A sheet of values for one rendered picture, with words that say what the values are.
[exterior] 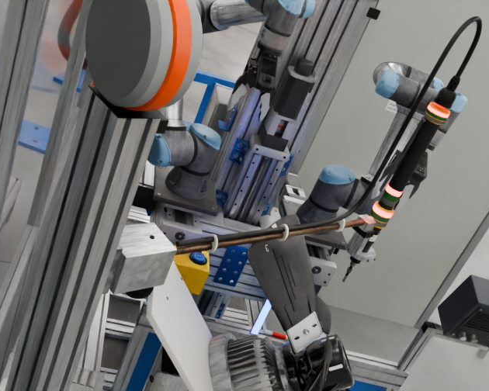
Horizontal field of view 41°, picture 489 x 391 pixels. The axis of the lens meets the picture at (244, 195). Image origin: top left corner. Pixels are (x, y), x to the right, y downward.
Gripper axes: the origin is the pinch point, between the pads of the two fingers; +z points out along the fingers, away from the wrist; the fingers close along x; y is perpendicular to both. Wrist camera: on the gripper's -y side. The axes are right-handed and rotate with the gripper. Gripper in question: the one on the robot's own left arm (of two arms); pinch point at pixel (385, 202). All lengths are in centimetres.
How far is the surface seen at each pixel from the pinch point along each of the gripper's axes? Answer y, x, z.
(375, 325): 173, -96, 97
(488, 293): 6.7, -45.1, 9.7
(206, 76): 317, 63, 39
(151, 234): -82, 55, 8
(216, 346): -45, 29, 39
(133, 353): 4, 39, 81
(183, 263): -6, 41, 42
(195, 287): -4, 34, 48
